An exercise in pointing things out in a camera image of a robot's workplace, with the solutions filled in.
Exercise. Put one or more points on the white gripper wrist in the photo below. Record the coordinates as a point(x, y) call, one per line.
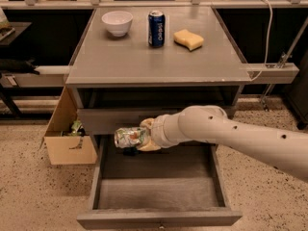
point(157, 132)

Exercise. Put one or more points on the crushed green 7up can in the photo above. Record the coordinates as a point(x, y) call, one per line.
point(131, 137)

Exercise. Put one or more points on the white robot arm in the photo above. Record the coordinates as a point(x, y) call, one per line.
point(283, 149)

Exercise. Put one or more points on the open grey middle drawer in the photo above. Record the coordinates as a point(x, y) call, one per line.
point(174, 187)

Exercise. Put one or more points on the closed grey top drawer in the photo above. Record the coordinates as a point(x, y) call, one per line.
point(106, 121)

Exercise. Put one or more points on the grey drawer cabinet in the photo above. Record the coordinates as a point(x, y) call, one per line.
point(112, 73)

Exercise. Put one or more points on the blue pepsi can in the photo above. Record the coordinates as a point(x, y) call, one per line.
point(156, 33)

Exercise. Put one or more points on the green items in box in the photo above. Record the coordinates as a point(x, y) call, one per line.
point(76, 129)

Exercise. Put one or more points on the open cardboard box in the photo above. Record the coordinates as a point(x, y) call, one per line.
point(64, 146)

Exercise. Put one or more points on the yellow sponge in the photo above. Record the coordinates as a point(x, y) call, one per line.
point(188, 39)

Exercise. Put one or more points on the white ceramic bowl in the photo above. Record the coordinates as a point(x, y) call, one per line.
point(118, 23)

